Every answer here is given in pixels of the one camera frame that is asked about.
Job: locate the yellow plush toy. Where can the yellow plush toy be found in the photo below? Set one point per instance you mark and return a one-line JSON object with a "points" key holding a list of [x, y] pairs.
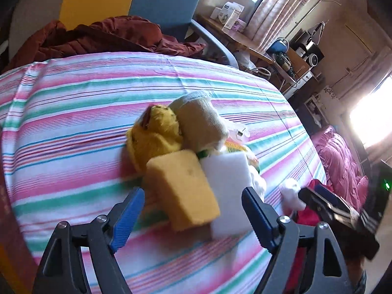
{"points": [[153, 141]]}

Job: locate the striped bed sheet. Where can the striped bed sheet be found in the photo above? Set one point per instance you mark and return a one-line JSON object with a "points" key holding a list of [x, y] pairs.
{"points": [[76, 128]]}

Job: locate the blue chair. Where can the blue chair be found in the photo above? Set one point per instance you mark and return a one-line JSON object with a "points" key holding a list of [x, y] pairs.
{"points": [[165, 3]]}

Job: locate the wooden desk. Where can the wooden desk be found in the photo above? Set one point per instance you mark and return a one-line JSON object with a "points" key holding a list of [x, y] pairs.
{"points": [[242, 41]]}

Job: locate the pink quilt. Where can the pink quilt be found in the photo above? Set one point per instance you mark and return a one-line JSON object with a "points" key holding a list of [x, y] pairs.
{"points": [[337, 162]]}

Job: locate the maroon jacket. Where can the maroon jacket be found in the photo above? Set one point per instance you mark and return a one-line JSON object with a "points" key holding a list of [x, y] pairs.
{"points": [[107, 36]]}

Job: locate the white foam sponge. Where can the white foam sponge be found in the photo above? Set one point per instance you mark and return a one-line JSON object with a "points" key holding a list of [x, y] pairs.
{"points": [[226, 183]]}

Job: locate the blue bag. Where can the blue bag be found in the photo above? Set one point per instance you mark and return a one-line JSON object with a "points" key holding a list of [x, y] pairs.
{"points": [[278, 47]]}

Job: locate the small white box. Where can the small white box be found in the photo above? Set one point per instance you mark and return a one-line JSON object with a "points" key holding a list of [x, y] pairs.
{"points": [[220, 13]]}

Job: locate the purple flowered box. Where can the purple flowered box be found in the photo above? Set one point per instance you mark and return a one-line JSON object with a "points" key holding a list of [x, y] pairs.
{"points": [[237, 25]]}

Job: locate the grey padded panel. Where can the grey padded panel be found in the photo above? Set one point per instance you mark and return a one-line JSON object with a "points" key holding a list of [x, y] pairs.
{"points": [[33, 15]]}

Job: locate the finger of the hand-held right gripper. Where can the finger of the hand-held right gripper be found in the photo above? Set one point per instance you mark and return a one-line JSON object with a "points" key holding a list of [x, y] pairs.
{"points": [[329, 195], [315, 205]]}

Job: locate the bright window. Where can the bright window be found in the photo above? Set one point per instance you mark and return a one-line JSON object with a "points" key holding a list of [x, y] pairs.
{"points": [[372, 113]]}

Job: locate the black speaker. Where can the black speaker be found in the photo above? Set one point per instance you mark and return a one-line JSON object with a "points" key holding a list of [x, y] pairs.
{"points": [[312, 56]]}

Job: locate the white fluffy toy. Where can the white fluffy toy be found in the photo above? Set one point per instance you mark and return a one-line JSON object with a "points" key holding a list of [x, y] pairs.
{"points": [[289, 190]]}

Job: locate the beige sock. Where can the beige sock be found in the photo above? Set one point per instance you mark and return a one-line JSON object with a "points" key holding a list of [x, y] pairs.
{"points": [[199, 122]]}

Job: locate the yellow green snack packet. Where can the yellow green snack packet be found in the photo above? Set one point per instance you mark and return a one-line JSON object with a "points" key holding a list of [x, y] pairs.
{"points": [[240, 148]]}

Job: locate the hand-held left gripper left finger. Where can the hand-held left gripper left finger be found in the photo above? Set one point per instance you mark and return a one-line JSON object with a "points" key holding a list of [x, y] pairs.
{"points": [[127, 220]]}

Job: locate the red cloth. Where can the red cloth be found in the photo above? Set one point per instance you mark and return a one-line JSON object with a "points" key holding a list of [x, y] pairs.
{"points": [[307, 216]]}

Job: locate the striped curtain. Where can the striped curtain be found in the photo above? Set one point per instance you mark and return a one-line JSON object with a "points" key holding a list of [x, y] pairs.
{"points": [[281, 9]]}

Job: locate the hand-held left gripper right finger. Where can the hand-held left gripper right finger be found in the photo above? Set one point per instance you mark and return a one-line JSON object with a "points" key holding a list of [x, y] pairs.
{"points": [[258, 217]]}

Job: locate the yellow sponge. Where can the yellow sponge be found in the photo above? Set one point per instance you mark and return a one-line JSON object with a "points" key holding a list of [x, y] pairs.
{"points": [[180, 190]]}

